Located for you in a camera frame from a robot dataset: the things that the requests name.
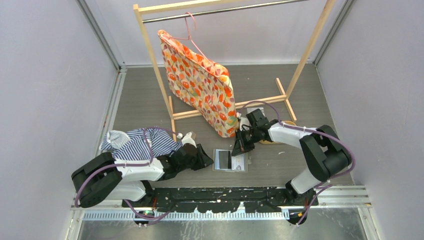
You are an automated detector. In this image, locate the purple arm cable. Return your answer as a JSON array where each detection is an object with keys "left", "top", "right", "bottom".
[
  {"left": 74, "top": 125, "right": 181, "bottom": 226},
  {"left": 239, "top": 100, "right": 357, "bottom": 226}
]

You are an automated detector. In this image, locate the pink wire hanger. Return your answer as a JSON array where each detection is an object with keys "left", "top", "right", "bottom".
[{"left": 168, "top": 12, "right": 216, "bottom": 67}]

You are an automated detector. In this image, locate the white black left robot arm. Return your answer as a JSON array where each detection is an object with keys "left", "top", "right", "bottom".
[{"left": 71, "top": 143, "right": 214, "bottom": 208}]

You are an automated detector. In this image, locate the tan oval tray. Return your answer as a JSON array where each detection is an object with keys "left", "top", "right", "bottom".
[{"left": 259, "top": 120, "right": 299, "bottom": 147}]

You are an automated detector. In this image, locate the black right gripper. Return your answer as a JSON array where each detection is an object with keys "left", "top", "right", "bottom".
[{"left": 232, "top": 127, "right": 260, "bottom": 157}]

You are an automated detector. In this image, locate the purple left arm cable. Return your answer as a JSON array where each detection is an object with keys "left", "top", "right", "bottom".
[{"left": 74, "top": 125, "right": 181, "bottom": 226}]

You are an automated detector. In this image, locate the blue white striped shirt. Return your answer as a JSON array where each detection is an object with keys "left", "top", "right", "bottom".
[{"left": 99, "top": 128, "right": 182, "bottom": 161}]

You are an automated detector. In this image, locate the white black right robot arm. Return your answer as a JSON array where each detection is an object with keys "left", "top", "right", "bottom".
[{"left": 231, "top": 109, "right": 353, "bottom": 205}]

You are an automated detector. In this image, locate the wooden clothes rack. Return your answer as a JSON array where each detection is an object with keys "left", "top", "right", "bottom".
[{"left": 133, "top": 0, "right": 336, "bottom": 138}]

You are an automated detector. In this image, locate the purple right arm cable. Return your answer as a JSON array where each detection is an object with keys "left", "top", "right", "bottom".
[{"left": 239, "top": 100, "right": 357, "bottom": 226}]

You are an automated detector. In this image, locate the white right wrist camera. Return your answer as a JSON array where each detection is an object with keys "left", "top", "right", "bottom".
[{"left": 238, "top": 116, "right": 251, "bottom": 131}]

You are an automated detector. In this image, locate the orange floral garment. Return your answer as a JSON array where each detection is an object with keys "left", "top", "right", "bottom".
[{"left": 157, "top": 29, "right": 239, "bottom": 138}]

